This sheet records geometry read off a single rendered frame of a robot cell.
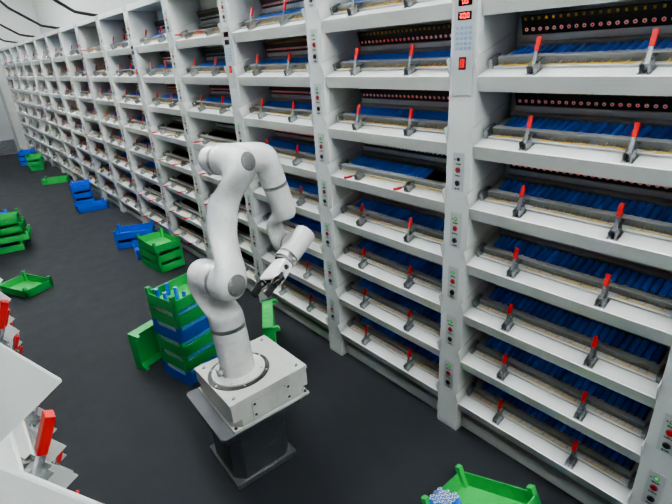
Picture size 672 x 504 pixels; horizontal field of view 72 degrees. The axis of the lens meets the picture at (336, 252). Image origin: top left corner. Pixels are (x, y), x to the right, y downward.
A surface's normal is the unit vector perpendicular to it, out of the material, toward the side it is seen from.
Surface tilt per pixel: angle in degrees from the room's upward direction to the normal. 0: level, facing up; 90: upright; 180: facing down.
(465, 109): 90
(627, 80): 109
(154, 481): 0
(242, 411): 90
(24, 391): 90
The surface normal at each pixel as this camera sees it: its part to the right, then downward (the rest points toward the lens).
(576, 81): -0.70, 0.58
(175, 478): -0.06, -0.92
